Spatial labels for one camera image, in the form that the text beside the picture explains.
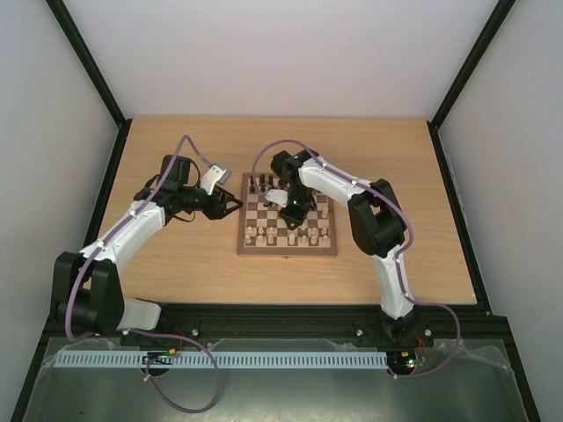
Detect right black frame post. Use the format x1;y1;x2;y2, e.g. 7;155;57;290
428;0;518;128

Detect grey slotted cable duct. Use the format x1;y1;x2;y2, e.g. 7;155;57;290
54;351;387;370

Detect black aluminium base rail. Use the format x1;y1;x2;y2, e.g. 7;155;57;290
43;302;514;348

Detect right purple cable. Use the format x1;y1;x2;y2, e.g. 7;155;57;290
252;139;462;380

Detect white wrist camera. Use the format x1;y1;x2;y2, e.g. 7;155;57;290
200;164;232;195
265;189;289;207

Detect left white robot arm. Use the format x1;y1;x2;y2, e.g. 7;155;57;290
50;155;242;341

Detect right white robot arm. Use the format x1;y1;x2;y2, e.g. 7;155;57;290
267;150;415;345

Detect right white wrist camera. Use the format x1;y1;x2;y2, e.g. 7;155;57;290
265;189;289;207

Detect wooden chess board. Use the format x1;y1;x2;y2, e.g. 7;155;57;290
236;171;340;258

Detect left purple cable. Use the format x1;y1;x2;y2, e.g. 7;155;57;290
64;135;222;413

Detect black frame post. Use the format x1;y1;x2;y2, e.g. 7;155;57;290
428;0;518;128
46;0;133;128

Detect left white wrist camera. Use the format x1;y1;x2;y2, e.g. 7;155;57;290
200;164;232;195

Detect purple cable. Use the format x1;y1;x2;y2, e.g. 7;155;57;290
64;135;222;413
252;139;462;380

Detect metal front tray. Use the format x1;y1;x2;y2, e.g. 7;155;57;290
22;338;527;421

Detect left black frame post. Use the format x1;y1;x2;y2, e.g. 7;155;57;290
46;0;133;128

